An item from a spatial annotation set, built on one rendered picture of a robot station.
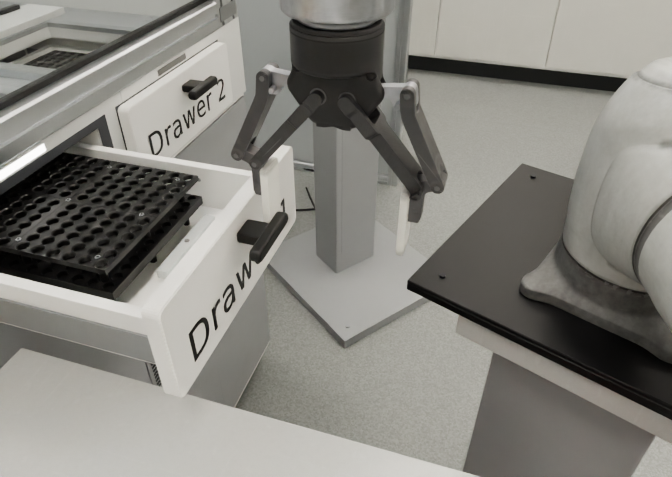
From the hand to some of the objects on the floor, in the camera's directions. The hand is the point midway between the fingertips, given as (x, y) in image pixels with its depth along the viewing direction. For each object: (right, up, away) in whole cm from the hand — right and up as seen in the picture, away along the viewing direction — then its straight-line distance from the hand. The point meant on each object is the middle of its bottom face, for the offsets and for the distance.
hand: (335, 225), depth 55 cm
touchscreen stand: (+6, -16, +131) cm, 132 cm away
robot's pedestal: (+34, -70, +58) cm, 97 cm away
